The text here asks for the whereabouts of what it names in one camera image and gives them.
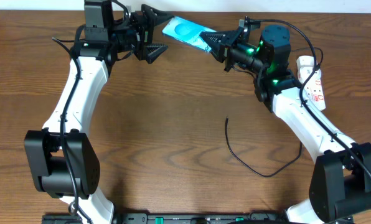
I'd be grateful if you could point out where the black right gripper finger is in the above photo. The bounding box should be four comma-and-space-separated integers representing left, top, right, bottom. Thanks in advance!
200, 28, 244, 42
205, 39, 232, 56

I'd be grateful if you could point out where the white power strip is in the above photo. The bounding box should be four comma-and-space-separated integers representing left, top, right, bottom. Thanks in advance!
298, 69, 326, 111

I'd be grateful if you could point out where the white charger plug adapter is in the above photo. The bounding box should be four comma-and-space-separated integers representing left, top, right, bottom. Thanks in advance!
296, 55, 316, 75

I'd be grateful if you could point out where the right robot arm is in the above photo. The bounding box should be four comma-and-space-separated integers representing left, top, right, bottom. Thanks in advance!
200, 19, 371, 223

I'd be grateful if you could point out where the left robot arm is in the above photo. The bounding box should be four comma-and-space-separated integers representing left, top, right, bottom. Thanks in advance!
24, 0, 172, 223

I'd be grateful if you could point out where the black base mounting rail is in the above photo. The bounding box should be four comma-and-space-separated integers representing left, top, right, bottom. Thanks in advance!
42, 212, 291, 224

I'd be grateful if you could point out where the black right camera cable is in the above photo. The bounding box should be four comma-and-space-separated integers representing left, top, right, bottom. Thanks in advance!
244, 17, 371, 224

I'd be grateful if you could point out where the turquoise screen smartphone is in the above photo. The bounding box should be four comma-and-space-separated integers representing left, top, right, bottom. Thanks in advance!
162, 16, 215, 52

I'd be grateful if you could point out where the black charging cable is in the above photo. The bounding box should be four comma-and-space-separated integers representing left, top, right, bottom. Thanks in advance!
224, 47, 324, 179

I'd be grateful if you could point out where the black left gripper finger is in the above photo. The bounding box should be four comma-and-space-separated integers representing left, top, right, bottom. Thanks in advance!
141, 4, 174, 27
145, 44, 169, 64

